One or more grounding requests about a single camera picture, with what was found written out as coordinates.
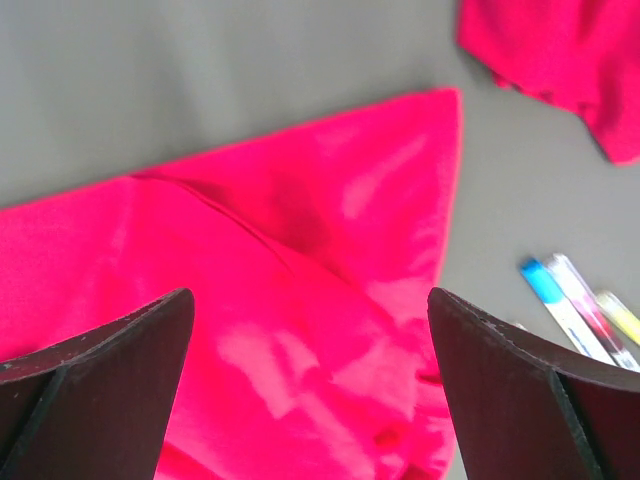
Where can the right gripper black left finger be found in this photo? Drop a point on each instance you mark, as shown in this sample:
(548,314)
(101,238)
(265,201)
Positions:
(97,405)

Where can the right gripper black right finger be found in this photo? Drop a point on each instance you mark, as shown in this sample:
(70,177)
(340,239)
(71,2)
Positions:
(526,408)

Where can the red t-shirt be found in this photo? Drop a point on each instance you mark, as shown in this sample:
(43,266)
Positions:
(579,56)
(310,253)

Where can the red t-shirt on stack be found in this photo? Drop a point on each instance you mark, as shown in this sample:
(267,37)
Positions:
(579,56)

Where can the pink marker pen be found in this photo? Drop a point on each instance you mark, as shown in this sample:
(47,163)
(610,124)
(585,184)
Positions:
(583,300)

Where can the blue marker pen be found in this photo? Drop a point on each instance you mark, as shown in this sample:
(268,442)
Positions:
(563,312)

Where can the yellow marker pen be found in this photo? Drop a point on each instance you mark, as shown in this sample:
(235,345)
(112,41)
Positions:
(619,314)

